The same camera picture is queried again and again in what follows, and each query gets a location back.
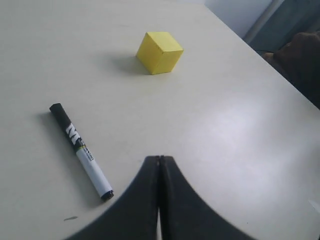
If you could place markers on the yellow foam cube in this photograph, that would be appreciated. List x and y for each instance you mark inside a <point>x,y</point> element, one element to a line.
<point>159,52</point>

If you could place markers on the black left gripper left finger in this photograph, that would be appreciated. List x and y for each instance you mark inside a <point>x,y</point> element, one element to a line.
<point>134,215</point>

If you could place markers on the black and white marker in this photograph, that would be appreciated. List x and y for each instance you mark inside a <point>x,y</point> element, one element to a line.
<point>91,167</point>

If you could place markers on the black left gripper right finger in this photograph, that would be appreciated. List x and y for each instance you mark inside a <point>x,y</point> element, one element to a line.
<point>183,213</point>

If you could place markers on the dark brown chair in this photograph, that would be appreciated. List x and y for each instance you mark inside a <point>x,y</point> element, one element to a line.
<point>299,63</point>

